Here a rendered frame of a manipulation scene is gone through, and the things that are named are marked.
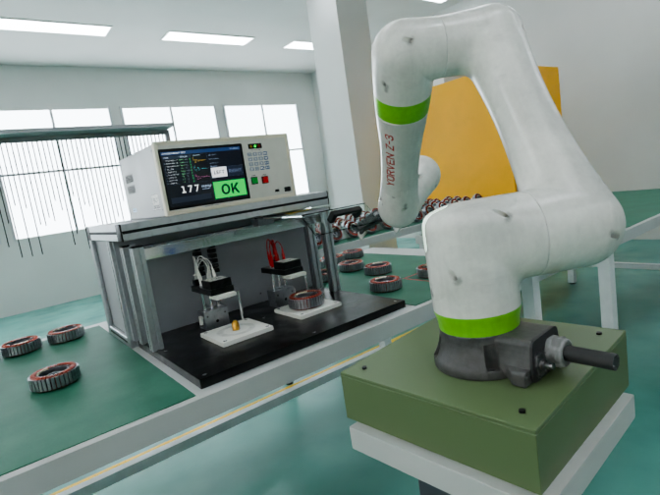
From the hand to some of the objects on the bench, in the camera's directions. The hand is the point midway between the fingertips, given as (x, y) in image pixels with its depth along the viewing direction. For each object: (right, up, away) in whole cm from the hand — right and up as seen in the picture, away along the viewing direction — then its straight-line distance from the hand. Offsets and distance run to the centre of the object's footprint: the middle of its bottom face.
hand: (378, 231), depth 158 cm
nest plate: (-42, -29, -30) cm, 60 cm away
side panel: (-82, -35, -10) cm, 90 cm away
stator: (+3, -20, +3) cm, 20 cm away
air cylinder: (-51, -29, -19) cm, 62 cm away
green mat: (-97, -41, -43) cm, 114 cm away
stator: (-85, -39, -43) cm, 103 cm away
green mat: (+4, -16, +34) cm, 37 cm away
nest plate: (-23, -24, -16) cm, 37 cm away
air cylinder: (-32, -24, -4) cm, 40 cm away
